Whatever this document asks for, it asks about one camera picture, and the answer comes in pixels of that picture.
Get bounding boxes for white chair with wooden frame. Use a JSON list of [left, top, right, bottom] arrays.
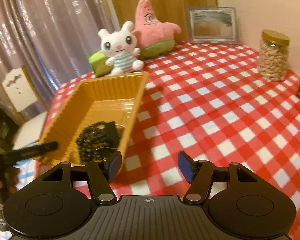
[[0, 65, 50, 153]]

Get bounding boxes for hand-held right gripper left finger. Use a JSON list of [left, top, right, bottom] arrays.
[[39, 151, 122, 205]]

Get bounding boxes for white rabbit plush toy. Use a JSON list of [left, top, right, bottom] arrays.
[[98, 21, 143, 76]]

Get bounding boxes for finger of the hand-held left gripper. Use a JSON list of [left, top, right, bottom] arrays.
[[2, 141, 59, 165]]

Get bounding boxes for clear picture frame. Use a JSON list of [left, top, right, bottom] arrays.
[[186, 6, 238, 45]]

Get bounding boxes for thin silver chain necklace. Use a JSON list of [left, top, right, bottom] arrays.
[[97, 124, 127, 157]]

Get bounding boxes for pink starfish plush toy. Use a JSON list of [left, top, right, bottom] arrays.
[[132, 0, 182, 58]]

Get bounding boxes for red white checkered tablecloth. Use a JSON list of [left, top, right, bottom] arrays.
[[35, 39, 300, 240]]

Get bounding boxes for grey sheer curtain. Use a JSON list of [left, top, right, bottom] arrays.
[[0, 0, 116, 122]]

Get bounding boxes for dark brown bead necklace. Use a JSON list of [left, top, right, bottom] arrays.
[[76, 121, 115, 165]]

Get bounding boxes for black hair clip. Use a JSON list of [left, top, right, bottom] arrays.
[[104, 121, 122, 148]]

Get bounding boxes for peanut jar with gold lid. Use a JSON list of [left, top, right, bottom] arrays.
[[257, 29, 290, 82]]

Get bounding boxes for blue white checked cloth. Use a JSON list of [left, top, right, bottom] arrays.
[[15, 159, 38, 182]]

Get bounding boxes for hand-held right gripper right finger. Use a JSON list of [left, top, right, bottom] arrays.
[[177, 151, 260, 205]]

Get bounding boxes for dark cabinet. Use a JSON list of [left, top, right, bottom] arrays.
[[0, 97, 16, 153]]

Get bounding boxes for golden plastic tray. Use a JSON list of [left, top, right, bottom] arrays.
[[37, 71, 150, 168]]

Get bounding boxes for person's left hand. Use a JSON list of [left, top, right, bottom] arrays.
[[0, 168, 22, 193]]

